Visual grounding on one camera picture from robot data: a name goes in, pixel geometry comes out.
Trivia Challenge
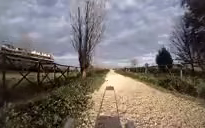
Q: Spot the slim bare tree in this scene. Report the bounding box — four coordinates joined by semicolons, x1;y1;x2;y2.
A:
69;0;108;79

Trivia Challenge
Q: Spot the pale gravel path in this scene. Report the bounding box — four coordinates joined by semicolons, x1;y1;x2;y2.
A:
78;69;205;128

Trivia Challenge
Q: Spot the green weedy verge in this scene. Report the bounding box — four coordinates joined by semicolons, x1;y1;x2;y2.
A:
0;68;110;128

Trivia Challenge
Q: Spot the dark conifer tree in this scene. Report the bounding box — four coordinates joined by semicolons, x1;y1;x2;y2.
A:
155;46;174;69

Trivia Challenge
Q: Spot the grassy verge with bushes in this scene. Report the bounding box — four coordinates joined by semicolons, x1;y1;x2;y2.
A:
114;68;205;108

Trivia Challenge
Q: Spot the long pale building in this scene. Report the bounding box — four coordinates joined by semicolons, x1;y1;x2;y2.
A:
0;42;56;64

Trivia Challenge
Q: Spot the group of bare trees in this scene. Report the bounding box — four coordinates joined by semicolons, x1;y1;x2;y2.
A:
169;0;205;76

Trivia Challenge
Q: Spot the wooden rail fence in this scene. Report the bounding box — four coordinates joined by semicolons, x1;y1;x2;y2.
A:
0;53;82;101

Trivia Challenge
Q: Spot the weathered wooden post fence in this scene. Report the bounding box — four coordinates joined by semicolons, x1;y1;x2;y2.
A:
123;63;205;81

